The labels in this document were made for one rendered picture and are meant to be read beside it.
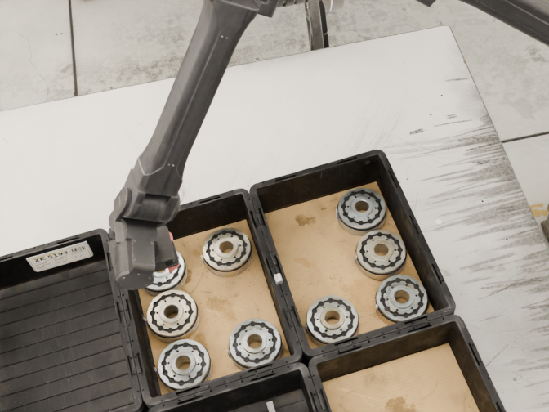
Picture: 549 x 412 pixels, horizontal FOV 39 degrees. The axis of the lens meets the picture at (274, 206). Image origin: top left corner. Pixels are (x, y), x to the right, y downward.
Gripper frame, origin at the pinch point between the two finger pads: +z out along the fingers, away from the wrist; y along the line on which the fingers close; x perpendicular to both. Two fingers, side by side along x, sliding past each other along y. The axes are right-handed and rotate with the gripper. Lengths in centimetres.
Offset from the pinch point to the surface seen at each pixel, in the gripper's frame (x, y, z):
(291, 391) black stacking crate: -20.4, 18.2, 23.6
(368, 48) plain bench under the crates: 69, 66, 39
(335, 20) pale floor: 147, 83, 112
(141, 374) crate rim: -12.2, -7.4, 13.7
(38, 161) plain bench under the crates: 61, -25, 39
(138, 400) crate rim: -16.8, -8.8, 13.3
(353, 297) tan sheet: -5.5, 35.9, 23.9
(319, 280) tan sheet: 0.3, 30.6, 24.1
